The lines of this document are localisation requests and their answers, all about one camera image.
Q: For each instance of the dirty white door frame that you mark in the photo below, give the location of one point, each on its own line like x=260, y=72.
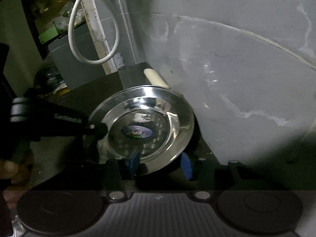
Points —
x=96, y=29

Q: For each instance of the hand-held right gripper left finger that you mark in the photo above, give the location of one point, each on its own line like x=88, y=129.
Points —
x=133, y=161

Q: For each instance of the person's left hand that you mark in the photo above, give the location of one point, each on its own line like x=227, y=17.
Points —
x=11, y=167

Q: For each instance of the steel plate with blue sticker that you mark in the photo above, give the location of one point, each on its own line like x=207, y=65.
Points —
x=138, y=128

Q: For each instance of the black plastic bag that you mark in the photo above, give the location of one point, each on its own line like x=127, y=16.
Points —
x=48, y=79

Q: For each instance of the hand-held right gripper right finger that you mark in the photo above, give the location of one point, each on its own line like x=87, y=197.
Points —
x=187, y=165

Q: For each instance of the grey pipe fitting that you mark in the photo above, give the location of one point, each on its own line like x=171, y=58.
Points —
x=119, y=60

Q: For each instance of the grey cabinet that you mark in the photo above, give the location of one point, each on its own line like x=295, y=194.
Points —
x=71, y=64

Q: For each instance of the green box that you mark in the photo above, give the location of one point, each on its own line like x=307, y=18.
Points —
x=48, y=35

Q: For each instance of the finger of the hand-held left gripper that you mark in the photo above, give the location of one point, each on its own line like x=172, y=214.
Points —
x=95, y=129

